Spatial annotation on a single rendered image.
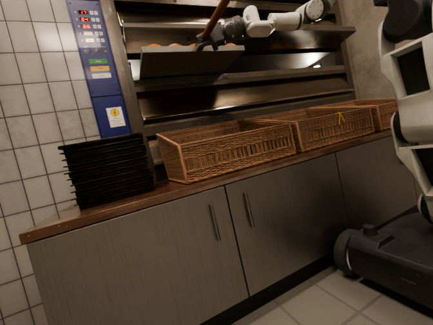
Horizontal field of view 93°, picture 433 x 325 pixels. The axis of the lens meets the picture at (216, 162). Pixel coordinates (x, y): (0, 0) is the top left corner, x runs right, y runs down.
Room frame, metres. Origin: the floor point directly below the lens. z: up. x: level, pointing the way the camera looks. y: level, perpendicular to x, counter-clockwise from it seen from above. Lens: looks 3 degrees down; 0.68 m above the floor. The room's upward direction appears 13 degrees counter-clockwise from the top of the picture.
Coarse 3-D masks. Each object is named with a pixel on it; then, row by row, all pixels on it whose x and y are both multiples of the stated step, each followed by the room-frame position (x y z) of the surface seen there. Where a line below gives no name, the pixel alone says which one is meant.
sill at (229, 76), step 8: (240, 72) 1.47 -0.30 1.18; (248, 72) 1.49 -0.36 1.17; (256, 72) 1.51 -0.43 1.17; (264, 72) 1.54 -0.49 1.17; (272, 72) 1.56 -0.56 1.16; (280, 72) 1.59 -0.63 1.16; (288, 72) 1.62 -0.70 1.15; (296, 72) 1.65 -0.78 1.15; (304, 72) 1.68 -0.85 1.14; (136, 80) 1.21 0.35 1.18; (144, 80) 1.22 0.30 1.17; (152, 80) 1.24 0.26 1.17; (160, 80) 1.26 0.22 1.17; (168, 80) 1.27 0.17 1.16; (176, 80) 1.29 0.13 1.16; (184, 80) 1.31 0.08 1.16; (192, 80) 1.33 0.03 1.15; (200, 80) 1.35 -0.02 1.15; (208, 80) 1.37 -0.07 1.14
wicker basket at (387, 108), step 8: (328, 104) 1.70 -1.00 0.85; (336, 104) 1.73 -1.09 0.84; (344, 104) 1.77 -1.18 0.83; (352, 104) 1.80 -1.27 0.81; (360, 104) 1.78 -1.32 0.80; (368, 104) 1.72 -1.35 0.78; (376, 104) 1.67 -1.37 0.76; (384, 104) 1.22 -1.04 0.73; (392, 104) 1.25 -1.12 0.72; (376, 112) 1.20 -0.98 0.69; (384, 112) 1.22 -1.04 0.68; (392, 112) 1.58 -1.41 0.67; (376, 120) 1.21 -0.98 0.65; (384, 120) 1.21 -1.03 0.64; (376, 128) 1.22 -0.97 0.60; (384, 128) 1.20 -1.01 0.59
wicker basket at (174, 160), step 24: (240, 120) 1.35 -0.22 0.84; (168, 144) 0.92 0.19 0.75; (192, 144) 0.78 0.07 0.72; (216, 144) 0.82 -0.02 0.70; (240, 144) 0.86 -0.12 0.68; (264, 144) 0.91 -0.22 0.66; (288, 144) 1.00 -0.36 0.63; (168, 168) 1.07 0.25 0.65; (192, 168) 1.18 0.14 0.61; (216, 168) 0.81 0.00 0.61; (240, 168) 0.85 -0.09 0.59
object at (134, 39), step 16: (128, 32) 1.10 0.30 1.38; (144, 32) 1.13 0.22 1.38; (160, 32) 1.16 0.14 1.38; (176, 32) 1.19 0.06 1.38; (192, 32) 1.23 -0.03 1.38; (272, 32) 1.43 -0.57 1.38; (288, 32) 1.48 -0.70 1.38; (304, 32) 1.54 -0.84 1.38; (320, 32) 1.60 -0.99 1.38; (336, 32) 1.66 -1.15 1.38; (352, 32) 1.73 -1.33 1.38; (128, 48) 1.21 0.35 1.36; (256, 48) 1.57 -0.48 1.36; (272, 48) 1.63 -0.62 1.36; (288, 48) 1.69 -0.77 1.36
